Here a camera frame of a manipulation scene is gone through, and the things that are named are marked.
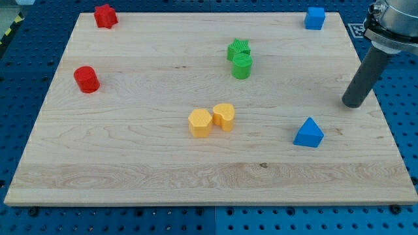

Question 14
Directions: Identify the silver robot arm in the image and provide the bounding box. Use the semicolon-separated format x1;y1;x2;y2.
364;0;417;55

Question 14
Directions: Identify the blue cube block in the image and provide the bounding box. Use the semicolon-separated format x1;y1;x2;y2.
304;7;326;30

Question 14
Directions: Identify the yellow hexagon block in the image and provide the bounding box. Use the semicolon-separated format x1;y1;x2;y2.
188;109;213;138

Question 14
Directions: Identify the yellow heart block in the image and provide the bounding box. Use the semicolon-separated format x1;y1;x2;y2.
213;103;235;132

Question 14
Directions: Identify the large wooden board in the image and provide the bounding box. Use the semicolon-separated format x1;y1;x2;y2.
5;12;417;207

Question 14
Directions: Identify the green cylinder block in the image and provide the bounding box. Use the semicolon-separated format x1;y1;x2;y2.
231;53;253;80

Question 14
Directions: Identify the green star block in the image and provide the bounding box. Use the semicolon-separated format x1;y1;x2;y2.
227;39;251;61

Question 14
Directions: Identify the blue triangle block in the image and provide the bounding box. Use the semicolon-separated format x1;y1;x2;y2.
293;117;325;148

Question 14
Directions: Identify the red cylinder block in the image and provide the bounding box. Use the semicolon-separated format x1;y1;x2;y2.
74;66;100;93

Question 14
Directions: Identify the red star block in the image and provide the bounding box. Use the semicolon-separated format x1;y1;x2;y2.
94;4;118;29

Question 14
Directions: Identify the black white fiducial marker tag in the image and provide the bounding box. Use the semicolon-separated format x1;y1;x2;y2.
347;23;365;39

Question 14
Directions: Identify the yellow black hazard tape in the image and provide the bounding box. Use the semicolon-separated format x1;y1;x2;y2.
1;12;24;47

